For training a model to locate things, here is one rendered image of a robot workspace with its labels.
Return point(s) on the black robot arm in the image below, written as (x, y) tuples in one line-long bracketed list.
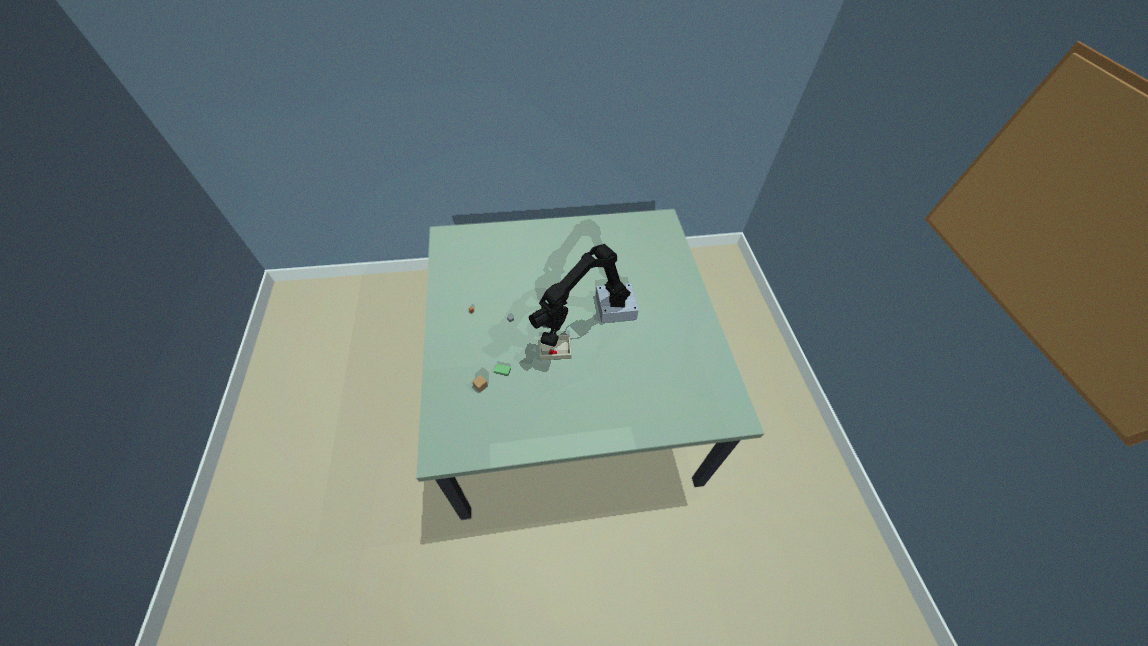
[(558, 293)]

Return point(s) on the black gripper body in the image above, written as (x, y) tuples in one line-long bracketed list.
[(552, 338)]

